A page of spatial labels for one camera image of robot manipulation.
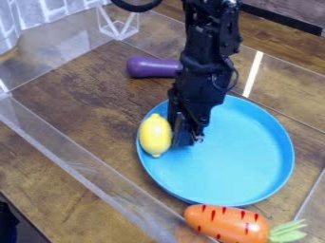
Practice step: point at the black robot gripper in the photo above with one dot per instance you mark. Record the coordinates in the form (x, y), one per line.
(198, 90)

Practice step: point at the yellow toy lemon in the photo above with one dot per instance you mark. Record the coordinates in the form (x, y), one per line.
(155, 135)

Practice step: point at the blue plastic plate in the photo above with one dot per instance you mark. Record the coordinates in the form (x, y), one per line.
(238, 166)

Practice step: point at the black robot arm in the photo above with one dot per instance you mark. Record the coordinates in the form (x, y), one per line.
(212, 30)

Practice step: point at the orange toy carrot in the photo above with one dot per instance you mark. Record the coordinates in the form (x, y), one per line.
(233, 225)

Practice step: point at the purple toy eggplant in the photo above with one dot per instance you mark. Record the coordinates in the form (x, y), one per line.
(145, 66)

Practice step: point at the clear acrylic enclosure wall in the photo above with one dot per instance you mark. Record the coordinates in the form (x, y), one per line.
(70, 113)

